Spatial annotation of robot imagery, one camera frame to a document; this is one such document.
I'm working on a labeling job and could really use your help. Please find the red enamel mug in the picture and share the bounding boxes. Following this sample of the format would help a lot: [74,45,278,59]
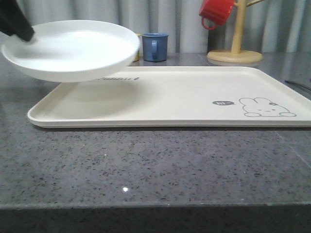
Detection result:
[199,0,235,30]

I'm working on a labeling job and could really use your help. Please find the blue enamel mug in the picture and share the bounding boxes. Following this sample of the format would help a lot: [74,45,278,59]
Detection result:
[142,33,169,62]

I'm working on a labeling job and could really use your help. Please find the wooden mug tree stand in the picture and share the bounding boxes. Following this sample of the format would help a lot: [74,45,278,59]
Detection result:
[207,0,263,64]

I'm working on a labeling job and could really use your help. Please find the yellow enamel mug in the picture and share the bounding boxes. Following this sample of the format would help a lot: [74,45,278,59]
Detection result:
[133,33,141,62]

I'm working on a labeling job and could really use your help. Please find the silver metal fork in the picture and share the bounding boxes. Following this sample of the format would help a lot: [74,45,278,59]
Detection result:
[285,80,311,92]

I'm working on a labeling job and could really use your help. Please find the cream rabbit serving tray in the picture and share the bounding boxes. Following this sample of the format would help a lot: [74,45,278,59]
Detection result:
[28,67,311,128]

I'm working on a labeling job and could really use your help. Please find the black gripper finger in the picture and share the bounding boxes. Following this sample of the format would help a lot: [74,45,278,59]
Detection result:
[0,0,35,42]

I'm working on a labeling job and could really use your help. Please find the white round plate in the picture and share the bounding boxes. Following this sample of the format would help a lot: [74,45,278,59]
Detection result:
[1,20,139,83]

